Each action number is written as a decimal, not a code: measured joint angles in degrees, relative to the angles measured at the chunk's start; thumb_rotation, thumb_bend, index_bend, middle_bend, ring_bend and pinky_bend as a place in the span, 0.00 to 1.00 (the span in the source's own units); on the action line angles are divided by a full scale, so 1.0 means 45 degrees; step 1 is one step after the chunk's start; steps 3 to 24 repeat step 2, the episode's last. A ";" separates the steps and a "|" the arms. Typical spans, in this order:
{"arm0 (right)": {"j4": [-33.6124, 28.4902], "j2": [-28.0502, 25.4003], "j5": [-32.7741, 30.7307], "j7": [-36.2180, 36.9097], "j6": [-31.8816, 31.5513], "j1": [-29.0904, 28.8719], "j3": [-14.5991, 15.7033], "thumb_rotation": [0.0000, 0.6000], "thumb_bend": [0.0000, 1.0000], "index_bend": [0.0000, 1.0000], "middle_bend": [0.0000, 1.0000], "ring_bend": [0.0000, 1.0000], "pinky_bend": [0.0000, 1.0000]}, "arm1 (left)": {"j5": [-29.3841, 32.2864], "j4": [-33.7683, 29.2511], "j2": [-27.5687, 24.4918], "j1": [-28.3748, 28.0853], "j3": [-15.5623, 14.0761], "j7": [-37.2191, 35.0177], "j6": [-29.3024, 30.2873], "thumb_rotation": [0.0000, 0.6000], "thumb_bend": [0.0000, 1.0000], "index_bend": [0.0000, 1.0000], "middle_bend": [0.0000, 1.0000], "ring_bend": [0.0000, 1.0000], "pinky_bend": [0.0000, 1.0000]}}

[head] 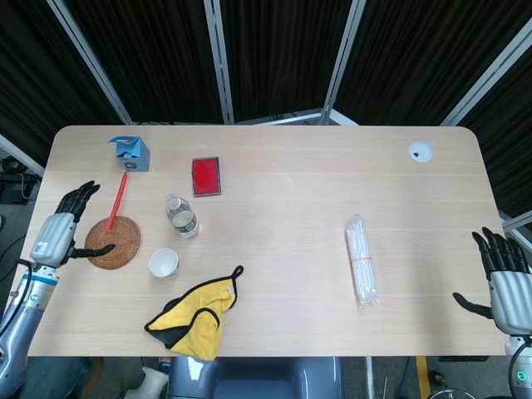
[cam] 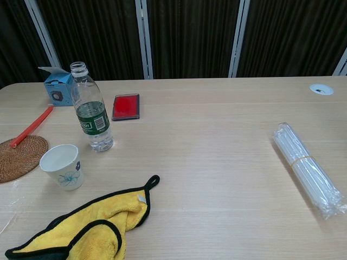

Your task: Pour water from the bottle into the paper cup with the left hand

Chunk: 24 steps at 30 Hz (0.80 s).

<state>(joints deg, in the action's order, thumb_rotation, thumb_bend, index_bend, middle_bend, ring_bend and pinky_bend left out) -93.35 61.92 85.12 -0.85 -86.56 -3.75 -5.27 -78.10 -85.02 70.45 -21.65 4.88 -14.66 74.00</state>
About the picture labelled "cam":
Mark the grey metal partition post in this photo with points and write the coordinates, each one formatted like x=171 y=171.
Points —
x=238 y=40
x=145 y=40
x=43 y=32
x=342 y=65

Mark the brown woven rattan coaster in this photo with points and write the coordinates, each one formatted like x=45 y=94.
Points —
x=21 y=159

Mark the red ink pad case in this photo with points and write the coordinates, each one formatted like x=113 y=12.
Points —
x=126 y=106

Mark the yellow cloth with black trim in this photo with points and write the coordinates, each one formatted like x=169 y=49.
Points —
x=103 y=208

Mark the blue cardboard speaker box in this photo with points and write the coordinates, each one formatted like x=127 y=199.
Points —
x=58 y=89

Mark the yellow rubber band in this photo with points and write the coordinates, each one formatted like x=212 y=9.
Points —
x=301 y=159

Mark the clear plastic film scrap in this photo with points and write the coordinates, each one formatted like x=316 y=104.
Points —
x=14 y=201

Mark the white paper cup blue flower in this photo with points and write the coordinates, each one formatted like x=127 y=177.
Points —
x=71 y=176

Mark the bagged bundle of clear straws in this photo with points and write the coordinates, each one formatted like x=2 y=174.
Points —
x=303 y=168

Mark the transparent plastic water bottle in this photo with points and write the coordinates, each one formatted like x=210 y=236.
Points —
x=93 y=119

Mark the red plastic straw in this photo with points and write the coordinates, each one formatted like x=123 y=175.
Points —
x=32 y=126

